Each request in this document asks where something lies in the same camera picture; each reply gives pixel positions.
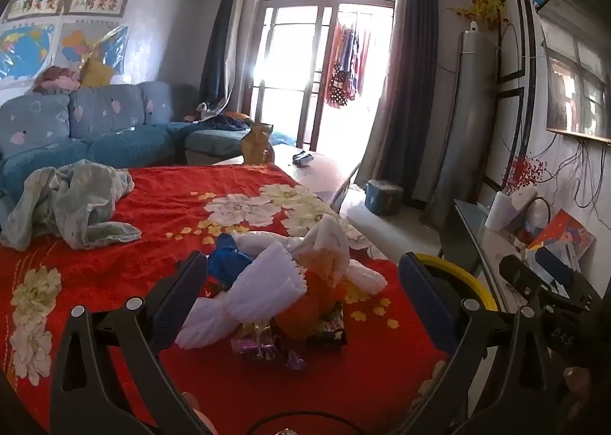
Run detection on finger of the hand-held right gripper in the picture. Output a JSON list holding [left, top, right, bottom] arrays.
[[498, 249, 603, 316]]

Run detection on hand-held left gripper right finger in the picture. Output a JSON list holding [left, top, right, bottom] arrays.
[[396, 251, 560, 435]]

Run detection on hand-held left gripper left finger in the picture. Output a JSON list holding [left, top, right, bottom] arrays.
[[50, 250, 211, 435]]

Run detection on white foam fruit net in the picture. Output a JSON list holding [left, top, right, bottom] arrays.
[[291, 213, 354, 285], [224, 240, 309, 321], [174, 292, 254, 351], [341, 257, 388, 293]]

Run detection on yellow rimmed trash bin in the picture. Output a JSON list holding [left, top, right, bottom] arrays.
[[415, 252, 498, 312]]

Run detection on blue plastic wrapper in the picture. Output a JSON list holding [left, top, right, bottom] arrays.
[[207, 233, 256, 280]]

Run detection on dark snack wrapper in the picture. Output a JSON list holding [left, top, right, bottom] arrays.
[[305, 304, 348, 346]]

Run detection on purple foil candy wrapper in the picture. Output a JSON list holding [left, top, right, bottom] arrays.
[[230, 323, 306, 371]]

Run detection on orange fruit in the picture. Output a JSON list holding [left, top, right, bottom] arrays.
[[277, 268, 344, 338]]

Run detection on person's right hand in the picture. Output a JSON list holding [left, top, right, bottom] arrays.
[[564, 365, 593, 400]]

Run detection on small round fan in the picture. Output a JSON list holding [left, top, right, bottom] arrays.
[[525, 196, 553, 236]]

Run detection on white paper towel roll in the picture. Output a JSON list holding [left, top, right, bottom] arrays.
[[484, 191, 514, 231]]

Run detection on red book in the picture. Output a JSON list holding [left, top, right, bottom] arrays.
[[527, 210, 596, 264]]

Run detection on glass topped television cabinet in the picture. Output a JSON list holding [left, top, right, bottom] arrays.
[[436, 199, 611, 316]]

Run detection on red floral blanket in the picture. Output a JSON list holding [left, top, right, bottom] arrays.
[[0, 163, 452, 426]]

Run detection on red artificial flowers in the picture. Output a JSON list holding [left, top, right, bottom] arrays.
[[503, 155, 547, 194]]

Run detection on blue storage box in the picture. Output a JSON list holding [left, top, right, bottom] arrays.
[[365, 178, 404, 216]]

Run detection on grey green crumpled cloth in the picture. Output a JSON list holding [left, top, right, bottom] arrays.
[[0, 159, 142, 252]]

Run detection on brown paper bag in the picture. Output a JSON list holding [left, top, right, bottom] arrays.
[[240, 122, 275, 165]]

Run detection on silver standing air conditioner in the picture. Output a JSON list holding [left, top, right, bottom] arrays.
[[425, 29, 502, 230]]

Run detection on blue sofa with heart print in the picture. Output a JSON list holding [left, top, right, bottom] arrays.
[[0, 81, 297, 207]]

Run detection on grey curtain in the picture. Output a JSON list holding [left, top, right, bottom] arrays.
[[358, 0, 440, 202]]

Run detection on yellow pillow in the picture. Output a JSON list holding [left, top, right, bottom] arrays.
[[79, 58, 115, 88]]

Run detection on dark blue curtain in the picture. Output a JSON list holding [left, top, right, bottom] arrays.
[[199, 0, 261, 113]]

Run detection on pile of clothes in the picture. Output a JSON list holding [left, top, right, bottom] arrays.
[[32, 65, 82, 94]]

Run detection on hanging clothes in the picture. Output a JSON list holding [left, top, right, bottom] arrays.
[[326, 10, 375, 108]]

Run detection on country map poster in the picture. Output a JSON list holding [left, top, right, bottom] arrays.
[[57, 23, 131, 78]]

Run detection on yellow artificial flowers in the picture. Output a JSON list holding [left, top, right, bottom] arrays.
[[448, 0, 507, 32]]

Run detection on world map poster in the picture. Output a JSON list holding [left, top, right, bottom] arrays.
[[0, 23, 57, 87]]

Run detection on framed calligraphy picture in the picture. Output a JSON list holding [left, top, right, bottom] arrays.
[[2, 0, 70, 24], [64, 0, 131, 16]]

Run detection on black cable bundle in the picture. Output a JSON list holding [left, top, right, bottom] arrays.
[[544, 129, 611, 211]]

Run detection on wall mounted television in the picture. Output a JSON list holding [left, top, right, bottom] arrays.
[[539, 0, 611, 144]]

